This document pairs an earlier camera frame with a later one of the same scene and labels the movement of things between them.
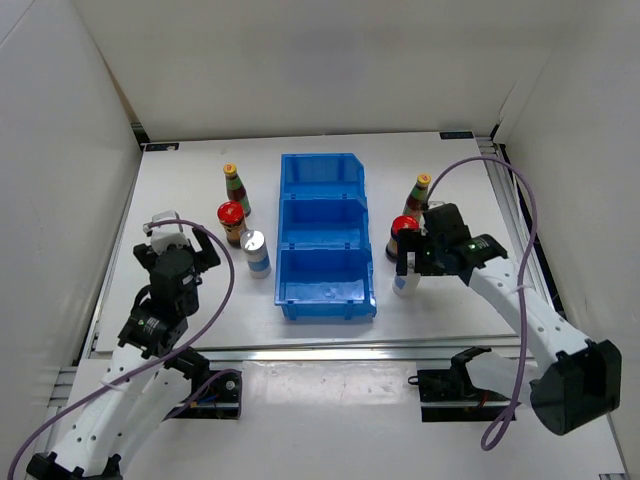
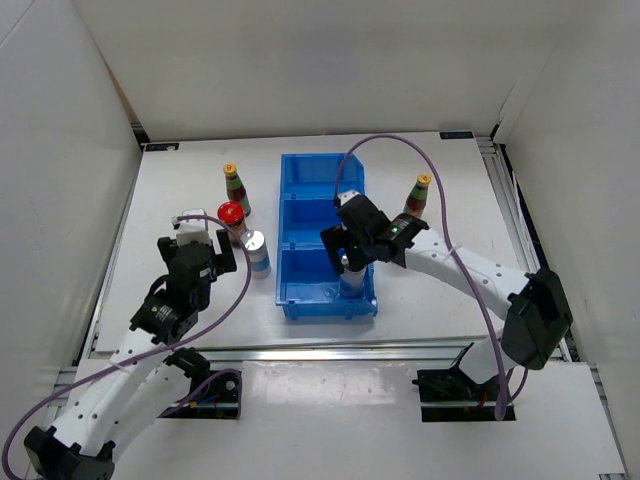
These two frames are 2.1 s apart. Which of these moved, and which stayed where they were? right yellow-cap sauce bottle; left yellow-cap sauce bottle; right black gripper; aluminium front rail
Moved: right black gripper
Stayed: left yellow-cap sauce bottle; aluminium front rail; right yellow-cap sauce bottle
